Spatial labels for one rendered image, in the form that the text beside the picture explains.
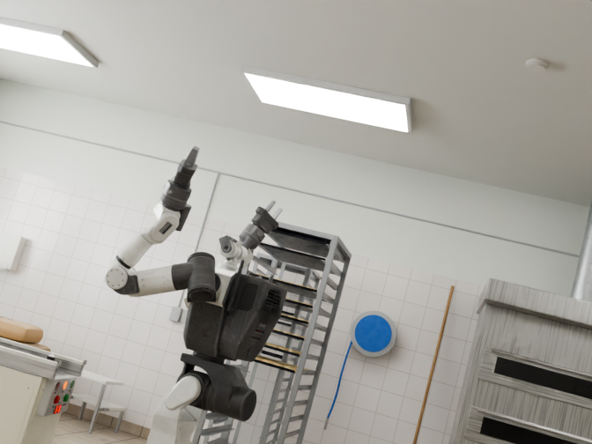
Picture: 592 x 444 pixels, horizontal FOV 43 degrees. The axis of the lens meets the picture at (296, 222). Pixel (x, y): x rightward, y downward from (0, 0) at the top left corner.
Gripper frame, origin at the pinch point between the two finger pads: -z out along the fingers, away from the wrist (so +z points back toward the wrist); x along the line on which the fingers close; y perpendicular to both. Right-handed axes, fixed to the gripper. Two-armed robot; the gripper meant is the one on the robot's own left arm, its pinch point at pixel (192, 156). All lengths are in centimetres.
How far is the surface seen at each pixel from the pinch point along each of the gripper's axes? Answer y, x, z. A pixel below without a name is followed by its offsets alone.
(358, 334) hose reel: 173, 363, 159
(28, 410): -17, -5, 108
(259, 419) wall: 127, 358, 267
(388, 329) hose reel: 194, 360, 143
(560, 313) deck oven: 264, 245, 45
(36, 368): -21, 2, 96
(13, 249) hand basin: -145, 457, 252
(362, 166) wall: 124, 443, 35
